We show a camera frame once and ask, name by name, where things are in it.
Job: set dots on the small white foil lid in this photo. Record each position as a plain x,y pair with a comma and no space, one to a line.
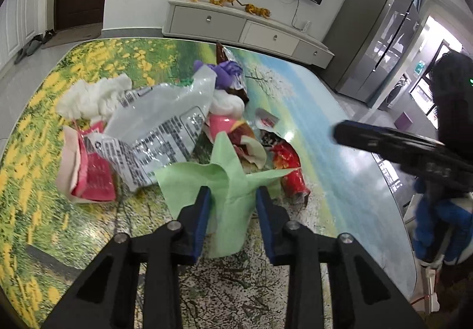
266,120

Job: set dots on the white cupboard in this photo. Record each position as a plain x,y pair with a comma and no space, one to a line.
18,18

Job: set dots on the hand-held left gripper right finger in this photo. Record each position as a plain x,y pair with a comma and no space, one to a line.
264,218

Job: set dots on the white washing machine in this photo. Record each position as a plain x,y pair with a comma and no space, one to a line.
396,92

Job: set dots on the purple box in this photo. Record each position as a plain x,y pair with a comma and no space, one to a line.
403,120

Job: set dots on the grey refrigerator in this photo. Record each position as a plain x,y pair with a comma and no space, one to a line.
373,40

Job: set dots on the brown doormat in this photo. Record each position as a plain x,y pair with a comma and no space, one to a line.
79,35

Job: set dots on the brown snack wrapper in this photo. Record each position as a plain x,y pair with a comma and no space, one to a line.
221,53

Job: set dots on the pink wrapper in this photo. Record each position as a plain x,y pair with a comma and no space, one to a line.
221,125

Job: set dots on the person's right hand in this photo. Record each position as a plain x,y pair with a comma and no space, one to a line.
443,218

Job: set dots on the white power strip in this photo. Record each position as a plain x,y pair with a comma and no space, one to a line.
305,25

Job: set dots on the green paper napkin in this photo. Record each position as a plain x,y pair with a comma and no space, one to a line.
225,181

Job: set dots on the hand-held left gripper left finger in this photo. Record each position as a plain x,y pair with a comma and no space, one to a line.
202,218

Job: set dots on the grey slippers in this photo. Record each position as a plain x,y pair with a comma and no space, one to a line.
27,49

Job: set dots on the dark shoes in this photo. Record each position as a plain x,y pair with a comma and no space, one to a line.
48,35

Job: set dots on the purple glove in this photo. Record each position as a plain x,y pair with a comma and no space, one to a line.
225,72

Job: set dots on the pink paper carton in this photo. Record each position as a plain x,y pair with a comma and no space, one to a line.
96,173

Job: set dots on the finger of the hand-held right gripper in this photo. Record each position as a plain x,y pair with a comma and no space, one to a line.
369,138

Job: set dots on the large white tissue wad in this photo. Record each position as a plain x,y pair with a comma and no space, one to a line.
92,96

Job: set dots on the gold tiger figurine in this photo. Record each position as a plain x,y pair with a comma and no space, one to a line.
257,10

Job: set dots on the colourful crumpled wrapper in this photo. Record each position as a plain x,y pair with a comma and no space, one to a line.
247,144

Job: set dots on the small white tissue wad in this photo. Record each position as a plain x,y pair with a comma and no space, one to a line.
225,101

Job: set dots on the clear printed plastic bag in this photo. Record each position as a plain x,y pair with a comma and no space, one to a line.
159,118

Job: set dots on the red snack wrapper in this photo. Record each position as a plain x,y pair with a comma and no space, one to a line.
288,162

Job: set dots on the white television cabinet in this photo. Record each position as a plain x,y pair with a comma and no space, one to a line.
221,24

